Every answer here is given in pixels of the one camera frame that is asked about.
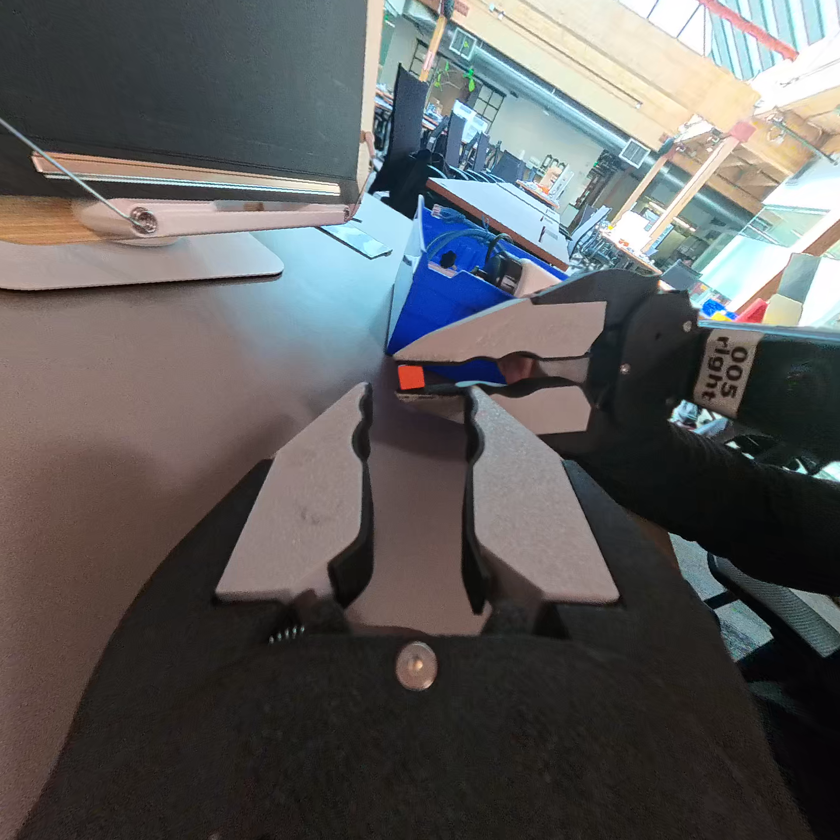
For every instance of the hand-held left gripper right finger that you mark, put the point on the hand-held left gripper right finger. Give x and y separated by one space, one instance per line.
538 525

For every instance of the person's right forearm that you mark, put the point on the person's right forearm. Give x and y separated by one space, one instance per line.
722 499

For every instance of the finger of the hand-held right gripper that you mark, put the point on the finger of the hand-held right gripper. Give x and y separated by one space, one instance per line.
525 328
551 410

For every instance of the long grey table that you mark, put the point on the long grey table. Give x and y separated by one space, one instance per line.
499 210

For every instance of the small orange cube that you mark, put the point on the small orange cube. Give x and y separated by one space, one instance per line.
411 377

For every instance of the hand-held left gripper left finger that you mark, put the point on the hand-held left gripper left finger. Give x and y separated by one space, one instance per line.
295 525

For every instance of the blue plastic bin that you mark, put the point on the blue plastic bin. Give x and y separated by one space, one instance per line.
446 295

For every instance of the black office chair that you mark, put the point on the black office chair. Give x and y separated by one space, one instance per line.
404 131

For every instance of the black computer monitor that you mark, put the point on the black computer monitor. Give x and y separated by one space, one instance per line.
184 79

